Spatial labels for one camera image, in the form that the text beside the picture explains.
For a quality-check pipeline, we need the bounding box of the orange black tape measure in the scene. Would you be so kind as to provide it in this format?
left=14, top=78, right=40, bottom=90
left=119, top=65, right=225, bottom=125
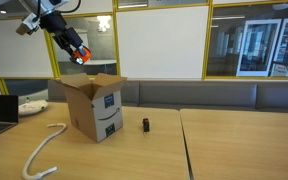
left=70, top=46, right=91, bottom=65

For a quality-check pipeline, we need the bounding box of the brown cardboard box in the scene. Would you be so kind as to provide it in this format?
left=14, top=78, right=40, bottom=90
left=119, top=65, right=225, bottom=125
left=60, top=73, right=126, bottom=142

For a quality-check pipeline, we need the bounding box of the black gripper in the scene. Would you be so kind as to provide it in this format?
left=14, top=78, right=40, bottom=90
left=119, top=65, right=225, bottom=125
left=40, top=11, right=83, bottom=56

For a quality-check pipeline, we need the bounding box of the white braided rope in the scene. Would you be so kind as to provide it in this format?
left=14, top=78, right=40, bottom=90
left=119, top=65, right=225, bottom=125
left=21, top=122, right=68, bottom=180

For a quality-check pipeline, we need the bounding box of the small black orange connector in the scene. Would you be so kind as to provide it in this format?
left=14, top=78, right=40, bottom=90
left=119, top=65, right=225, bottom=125
left=142, top=118, right=150, bottom=133

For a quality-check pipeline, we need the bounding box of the white rounded device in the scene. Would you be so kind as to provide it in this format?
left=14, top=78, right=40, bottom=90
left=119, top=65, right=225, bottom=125
left=18, top=100, right=48, bottom=116

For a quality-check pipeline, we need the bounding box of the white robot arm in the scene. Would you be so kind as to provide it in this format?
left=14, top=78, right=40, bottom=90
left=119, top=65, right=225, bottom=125
left=16, top=0, right=90, bottom=58

